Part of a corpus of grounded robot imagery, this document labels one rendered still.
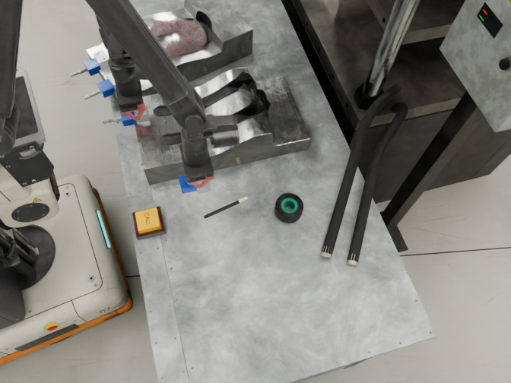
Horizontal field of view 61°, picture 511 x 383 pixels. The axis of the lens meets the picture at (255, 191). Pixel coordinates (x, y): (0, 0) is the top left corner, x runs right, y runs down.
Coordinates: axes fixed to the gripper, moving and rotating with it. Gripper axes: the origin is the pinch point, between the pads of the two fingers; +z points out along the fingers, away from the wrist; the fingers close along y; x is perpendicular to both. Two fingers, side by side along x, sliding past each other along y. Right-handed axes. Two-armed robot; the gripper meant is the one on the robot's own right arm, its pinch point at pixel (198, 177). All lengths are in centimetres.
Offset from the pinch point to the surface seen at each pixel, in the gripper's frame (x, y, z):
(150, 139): 10.1, 20.8, 8.3
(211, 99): -10.5, 29.4, 5.6
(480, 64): -72, 1, -23
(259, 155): -20.6, 9.9, 11.6
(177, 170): 4.4, 9.9, 10.7
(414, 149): -91, 17, 43
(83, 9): 36, 196, 97
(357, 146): -46.9, 1.0, 3.1
